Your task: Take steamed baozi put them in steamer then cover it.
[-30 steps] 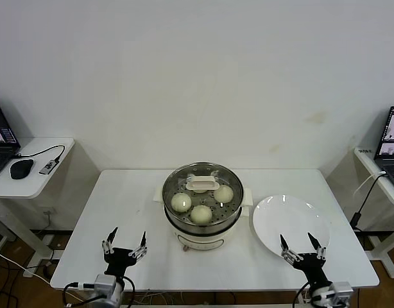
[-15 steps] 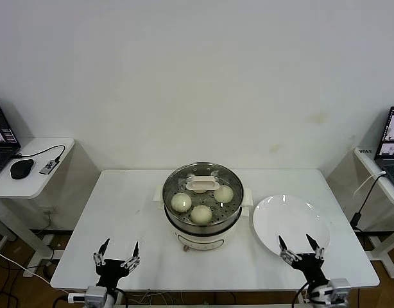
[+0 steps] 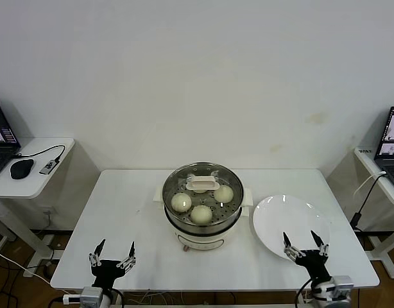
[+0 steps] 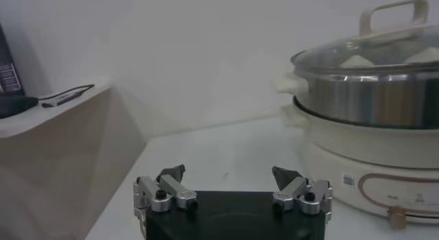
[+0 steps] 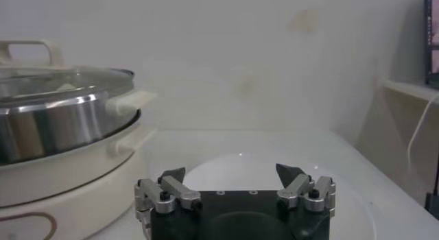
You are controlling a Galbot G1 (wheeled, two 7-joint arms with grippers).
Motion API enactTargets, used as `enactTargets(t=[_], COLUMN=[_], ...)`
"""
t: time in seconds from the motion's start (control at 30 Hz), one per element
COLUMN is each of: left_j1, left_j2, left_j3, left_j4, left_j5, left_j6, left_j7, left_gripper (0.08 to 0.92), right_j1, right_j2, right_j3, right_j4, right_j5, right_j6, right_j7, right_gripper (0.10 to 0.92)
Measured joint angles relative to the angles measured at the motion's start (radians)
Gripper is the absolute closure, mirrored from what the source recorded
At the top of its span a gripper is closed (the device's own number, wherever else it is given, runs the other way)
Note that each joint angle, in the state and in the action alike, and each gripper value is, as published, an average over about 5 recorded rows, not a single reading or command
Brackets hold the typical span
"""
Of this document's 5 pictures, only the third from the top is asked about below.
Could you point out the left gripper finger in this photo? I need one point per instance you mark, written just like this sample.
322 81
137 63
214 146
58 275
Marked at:
128 261
95 258

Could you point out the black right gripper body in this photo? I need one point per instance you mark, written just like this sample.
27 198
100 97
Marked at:
314 264

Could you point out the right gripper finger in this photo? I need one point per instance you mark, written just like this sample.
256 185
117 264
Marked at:
291 250
322 247

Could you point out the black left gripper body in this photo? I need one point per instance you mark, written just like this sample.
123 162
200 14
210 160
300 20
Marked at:
107 271

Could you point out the white steamed baozi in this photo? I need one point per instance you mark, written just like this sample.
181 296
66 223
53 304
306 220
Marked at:
201 214
181 202
200 191
224 195

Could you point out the round glass pot lid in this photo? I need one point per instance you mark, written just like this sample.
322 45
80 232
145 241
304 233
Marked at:
203 174

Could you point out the stainless steel steamer basket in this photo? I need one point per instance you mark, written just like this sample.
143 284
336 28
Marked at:
222 221

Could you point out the white round plate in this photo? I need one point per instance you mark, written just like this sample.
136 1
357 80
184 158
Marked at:
274 224

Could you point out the cream electric cooking pot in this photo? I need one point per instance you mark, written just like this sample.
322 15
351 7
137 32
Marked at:
200 239

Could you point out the white side table with mouse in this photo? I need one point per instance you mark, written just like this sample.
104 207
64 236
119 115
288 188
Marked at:
39 186

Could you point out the white side table with sticker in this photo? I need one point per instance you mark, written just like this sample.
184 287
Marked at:
365 162

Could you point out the grey usb hub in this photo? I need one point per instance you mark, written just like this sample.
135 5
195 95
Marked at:
48 167

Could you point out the black computer mouse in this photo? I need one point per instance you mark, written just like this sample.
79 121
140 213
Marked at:
21 168

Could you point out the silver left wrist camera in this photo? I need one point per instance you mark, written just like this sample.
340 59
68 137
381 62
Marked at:
90 296

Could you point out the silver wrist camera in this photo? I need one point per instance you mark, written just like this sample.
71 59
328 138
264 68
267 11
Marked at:
343 285
90 296

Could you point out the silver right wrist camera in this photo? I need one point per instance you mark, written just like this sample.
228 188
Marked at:
343 285

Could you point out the white wall socket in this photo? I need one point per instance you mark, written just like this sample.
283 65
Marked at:
48 211

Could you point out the black laptop camera views screen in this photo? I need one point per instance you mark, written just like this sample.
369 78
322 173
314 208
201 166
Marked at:
391 144

